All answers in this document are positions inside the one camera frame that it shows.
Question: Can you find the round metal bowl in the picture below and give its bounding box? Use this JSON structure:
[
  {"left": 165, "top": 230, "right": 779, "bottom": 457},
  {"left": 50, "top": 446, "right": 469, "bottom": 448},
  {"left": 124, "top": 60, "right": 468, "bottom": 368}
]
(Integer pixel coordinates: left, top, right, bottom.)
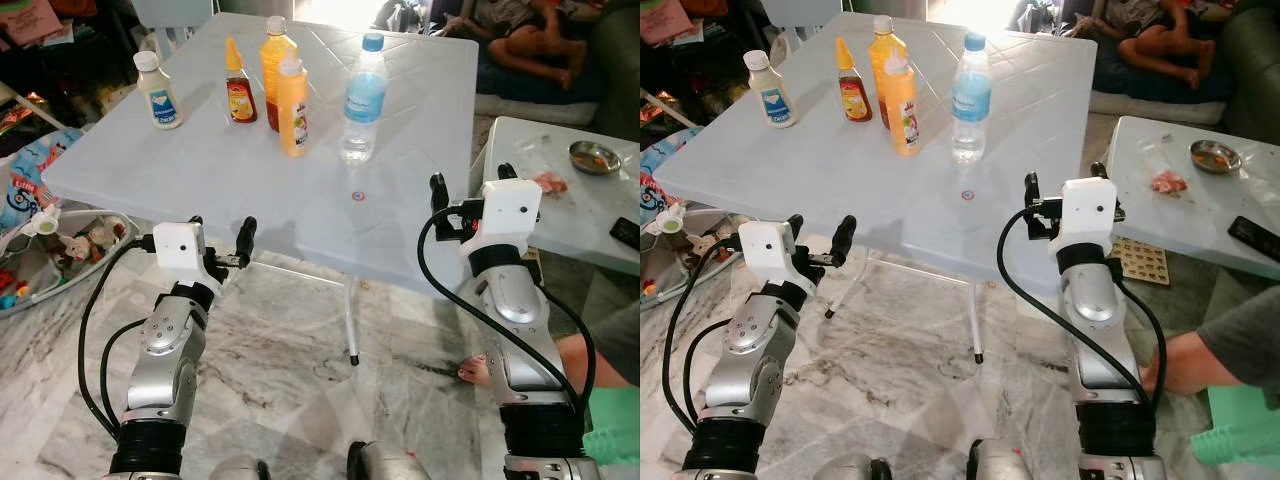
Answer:
[
  {"left": 1188, "top": 139, "right": 1244, "bottom": 176},
  {"left": 568, "top": 140, "right": 623, "bottom": 177}
]

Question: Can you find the small white plastic table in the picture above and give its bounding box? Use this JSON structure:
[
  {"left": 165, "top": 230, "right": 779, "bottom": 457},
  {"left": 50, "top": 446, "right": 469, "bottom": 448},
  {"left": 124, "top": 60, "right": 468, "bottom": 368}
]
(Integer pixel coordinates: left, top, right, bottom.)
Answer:
[
  {"left": 470, "top": 117, "right": 641, "bottom": 277},
  {"left": 1095, "top": 115, "right": 1280, "bottom": 281}
]

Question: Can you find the silver robot left leg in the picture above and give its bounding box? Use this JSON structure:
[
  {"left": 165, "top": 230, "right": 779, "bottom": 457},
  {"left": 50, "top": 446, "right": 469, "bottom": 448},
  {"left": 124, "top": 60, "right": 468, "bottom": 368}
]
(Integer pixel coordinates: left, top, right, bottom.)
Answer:
[
  {"left": 815, "top": 453, "right": 894, "bottom": 480},
  {"left": 208, "top": 455, "right": 271, "bottom": 480}
]

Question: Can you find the blue printed diaper pack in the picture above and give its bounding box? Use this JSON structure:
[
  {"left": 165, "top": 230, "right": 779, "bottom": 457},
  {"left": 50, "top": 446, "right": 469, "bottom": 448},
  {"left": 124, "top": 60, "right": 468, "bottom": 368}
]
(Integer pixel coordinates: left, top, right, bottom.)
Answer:
[
  {"left": 640, "top": 128, "right": 683, "bottom": 201},
  {"left": 0, "top": 128, "right": 86, "bottom": 236}
]

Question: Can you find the silver robot leg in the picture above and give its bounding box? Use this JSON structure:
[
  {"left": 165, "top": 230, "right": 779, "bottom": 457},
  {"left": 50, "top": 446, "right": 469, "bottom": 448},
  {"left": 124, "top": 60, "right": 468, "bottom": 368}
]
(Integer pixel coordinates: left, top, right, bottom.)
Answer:
[
  {"left": 208, "top": 455, "right": 271, "bottom": 480},
  {"left": 347, "top": 440, "right": 431, "bottom": 480},
  {"left": 815, "top": 453, "right": 894, "bottom": 480},
  {"left": 965, "top": 438, "right": 1046, "bottom": 480}
]

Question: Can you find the silver robot right leg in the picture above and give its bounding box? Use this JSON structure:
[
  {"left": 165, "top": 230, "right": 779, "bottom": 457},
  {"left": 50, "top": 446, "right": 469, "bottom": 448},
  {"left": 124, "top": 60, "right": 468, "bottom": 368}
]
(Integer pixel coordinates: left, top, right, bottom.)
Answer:
[
  {"left": 965, "top": 438, "right": 1046, "bottom": 480},
  {"left": 347, "top": 440, "right": 431, "bottom": 480}
]

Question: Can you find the bare-legged child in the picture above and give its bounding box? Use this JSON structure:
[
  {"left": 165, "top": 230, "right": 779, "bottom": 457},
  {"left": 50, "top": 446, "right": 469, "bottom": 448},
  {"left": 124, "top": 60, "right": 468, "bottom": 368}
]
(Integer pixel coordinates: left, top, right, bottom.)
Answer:
[
  {"left": 440, "top": 0, "right": 611, "bottom": 91},
  {"left": 1075, "top": 0, "right": 1246, "bottom": 91}
]

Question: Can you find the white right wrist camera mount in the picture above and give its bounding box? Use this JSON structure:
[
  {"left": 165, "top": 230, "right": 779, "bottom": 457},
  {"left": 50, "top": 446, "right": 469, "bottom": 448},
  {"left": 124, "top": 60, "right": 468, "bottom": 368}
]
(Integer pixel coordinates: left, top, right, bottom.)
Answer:
[
  {"left": 468, "top": 180, "right": 543, "bottom": 251},
  {"left": 1050, "top": 178, "right": 1119, "bottom": 249}
]

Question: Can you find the tan dotted board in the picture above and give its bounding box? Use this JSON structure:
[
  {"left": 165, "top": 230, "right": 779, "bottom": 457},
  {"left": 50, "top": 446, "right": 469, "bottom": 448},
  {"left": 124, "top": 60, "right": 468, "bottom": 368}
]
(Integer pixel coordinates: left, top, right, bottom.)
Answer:
[{"left": 1110, "top": 237, "right": 1171, "bottom": 286}]

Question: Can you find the white mayonnaise bottle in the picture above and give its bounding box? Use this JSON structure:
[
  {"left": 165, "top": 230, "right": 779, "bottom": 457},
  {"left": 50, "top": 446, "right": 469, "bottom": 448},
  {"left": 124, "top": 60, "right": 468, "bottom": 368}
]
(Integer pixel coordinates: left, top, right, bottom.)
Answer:
[
  {"left": 743, "top": 49, "right": 799, "bottom": 129},
  {"left": 133, "top": 50, "right": 185, "bottom": 131}
]

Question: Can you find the grey baby bouncer with toys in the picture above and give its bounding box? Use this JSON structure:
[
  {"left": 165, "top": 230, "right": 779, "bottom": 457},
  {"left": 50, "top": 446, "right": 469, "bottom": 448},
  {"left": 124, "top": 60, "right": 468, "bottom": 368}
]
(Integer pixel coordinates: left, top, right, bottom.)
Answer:
[
  {"left": 640, "top": 205, "right": 746, "bottom": 306},
  {"left": 0, "top": 205, "right": 141, "bottom": 321}
]

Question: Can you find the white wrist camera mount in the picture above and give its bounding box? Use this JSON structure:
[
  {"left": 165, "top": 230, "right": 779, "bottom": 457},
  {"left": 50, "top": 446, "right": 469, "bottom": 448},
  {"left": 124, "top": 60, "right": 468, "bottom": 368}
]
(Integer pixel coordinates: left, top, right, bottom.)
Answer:
[
  {"left": 737, "top": 220, "right": 813, "bottom": 296},
  {"left": 1050, "top": 178, "right": 1119, "bottom": 249},
  {"left": 468, "top": 180, "right": 543, "bottom": 251},
  {"left": 152, "top": 221, "right": 227, "bottom": 293}
]

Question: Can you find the clear water bottle blue cap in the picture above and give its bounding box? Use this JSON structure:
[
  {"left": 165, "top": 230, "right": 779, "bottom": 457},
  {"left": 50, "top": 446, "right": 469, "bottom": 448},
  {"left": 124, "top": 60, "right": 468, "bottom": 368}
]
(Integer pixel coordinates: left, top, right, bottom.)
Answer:
[
  {"left": 340, "top": 33, "right": 389, "bottom": 165},
  {"left": 950, "top": 32, "right": 993, "bottom": 165}
]

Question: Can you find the pale plastic chair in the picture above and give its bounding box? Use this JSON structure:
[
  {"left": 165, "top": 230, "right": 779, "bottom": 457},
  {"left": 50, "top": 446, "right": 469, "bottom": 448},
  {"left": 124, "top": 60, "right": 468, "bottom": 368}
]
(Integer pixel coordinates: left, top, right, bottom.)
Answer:
[{"left": 130, "top": 0, "right": 216, "bottom": 51}]

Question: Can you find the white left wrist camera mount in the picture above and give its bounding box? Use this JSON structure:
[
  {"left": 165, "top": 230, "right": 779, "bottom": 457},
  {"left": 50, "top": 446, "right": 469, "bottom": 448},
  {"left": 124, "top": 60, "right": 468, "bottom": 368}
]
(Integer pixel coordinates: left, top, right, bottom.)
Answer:
[
  {"left": 152, "top": 221, "right": 227, "bottom": 293},
  {"left": 737, "top": 220, "right": 813, "bottom": 296}
]

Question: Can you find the brown sauce bottle yellow cap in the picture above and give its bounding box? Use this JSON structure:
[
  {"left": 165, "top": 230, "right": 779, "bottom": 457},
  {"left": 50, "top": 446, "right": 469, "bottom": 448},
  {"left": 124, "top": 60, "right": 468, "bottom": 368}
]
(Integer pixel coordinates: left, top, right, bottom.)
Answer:
[{"left": 224, "top": 37, "right": 259, "bottom": 125}]

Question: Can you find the person's bare leg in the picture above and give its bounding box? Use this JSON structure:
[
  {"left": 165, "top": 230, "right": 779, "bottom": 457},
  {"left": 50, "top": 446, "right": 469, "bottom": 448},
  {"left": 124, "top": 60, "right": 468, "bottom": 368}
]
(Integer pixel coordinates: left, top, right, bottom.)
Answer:
[
  {"left": 458, "top": 300, "right": 641, "bottom": 391},
  {"left": 1140, "top": 285, "right": 1280, "bottom": 396}
]

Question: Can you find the large orange juice bottle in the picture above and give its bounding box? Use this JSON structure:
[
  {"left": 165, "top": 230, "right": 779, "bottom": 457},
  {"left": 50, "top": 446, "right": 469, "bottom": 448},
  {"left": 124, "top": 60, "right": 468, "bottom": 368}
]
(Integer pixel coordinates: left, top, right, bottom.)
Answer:
[
  {"left": 260, "top": 15, "right": 299, "bottom": 133},
  {"left": 867, "top": 15, "right": 909, "bottom": 129}
]

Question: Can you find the pink paper sheet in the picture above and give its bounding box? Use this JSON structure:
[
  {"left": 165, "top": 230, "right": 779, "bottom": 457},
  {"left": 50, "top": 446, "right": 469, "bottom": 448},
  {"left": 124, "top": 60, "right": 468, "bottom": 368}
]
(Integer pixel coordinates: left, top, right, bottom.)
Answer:
[
  {"left": 640, "top": 0, "right": 696, "bottom": 46},
  {"left": 0, "top": 0, "right": 66, "bottom": 46}
]

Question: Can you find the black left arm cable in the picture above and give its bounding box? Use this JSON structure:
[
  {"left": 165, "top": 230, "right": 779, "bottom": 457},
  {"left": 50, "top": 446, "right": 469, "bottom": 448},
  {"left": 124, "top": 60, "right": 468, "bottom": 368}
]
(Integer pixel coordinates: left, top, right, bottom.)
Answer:
[
  {"left": 77, "top": 237, "right": 158, "bottom": 441},
  {"left": 660, "top": 238, "right": 746, "bottom": 433}
]

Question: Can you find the dark green sofa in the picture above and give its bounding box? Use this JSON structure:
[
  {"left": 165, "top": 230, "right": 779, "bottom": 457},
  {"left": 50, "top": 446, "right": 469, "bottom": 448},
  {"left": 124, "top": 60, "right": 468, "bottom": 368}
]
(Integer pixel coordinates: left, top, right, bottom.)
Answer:
[
  {"left": 1220, "top": 0, "right": 1280, "bottom": 146},
  {"left": 590, "top": 0, "right": 641, "bottom": 141}
]

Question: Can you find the large white plastic table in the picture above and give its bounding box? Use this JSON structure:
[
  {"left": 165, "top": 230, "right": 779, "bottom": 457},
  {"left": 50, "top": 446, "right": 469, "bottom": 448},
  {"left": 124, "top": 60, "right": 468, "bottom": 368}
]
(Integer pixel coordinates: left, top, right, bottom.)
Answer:
[
  {"left": 40, "top": 12, "right": 481, "bottom": 367},
  {"left": 652, "top": 12, "right": 1087, "bottom": 367}
]

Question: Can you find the blue and white floor mattress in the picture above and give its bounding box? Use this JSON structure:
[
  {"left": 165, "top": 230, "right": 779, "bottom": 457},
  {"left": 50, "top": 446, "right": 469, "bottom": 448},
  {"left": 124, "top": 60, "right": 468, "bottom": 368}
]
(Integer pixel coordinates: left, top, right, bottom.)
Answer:
[
  {"left": 1090, "top": 40, "right": 1236, "bottom": 126},
  {"left": 475, "top": 50, "right": 601, "bottom": 126}
]

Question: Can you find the green plastic stool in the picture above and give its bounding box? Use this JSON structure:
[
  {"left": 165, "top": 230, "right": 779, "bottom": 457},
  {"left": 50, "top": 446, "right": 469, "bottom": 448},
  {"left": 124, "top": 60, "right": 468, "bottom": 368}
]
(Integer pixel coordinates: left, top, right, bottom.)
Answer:
[
  {"left": 585, "top": 385, "right": 641, "bottom": 467},
  {"left": 1190, "top": 385, "right": 1280, "bottom": 469}
]

